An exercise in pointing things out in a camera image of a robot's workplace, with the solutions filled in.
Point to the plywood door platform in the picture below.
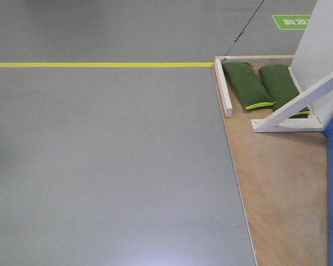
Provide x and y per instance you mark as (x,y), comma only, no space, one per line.
(282,178)

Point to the left green sandbag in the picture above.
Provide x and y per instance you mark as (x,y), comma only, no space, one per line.
(248,88)

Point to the green sandbag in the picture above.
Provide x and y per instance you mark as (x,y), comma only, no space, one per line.
(248,88)
(278,82)

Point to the white door wall panel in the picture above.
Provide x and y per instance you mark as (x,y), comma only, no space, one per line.
(313,59)

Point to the right green sandbag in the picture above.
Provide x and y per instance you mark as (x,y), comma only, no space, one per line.
(278,82)

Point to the white diagonal support brace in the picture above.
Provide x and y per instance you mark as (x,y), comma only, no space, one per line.
(297,99)

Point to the green floor sign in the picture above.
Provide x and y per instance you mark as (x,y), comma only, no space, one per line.
(291,21)

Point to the white door base frame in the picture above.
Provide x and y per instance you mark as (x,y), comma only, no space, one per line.
(255,61)

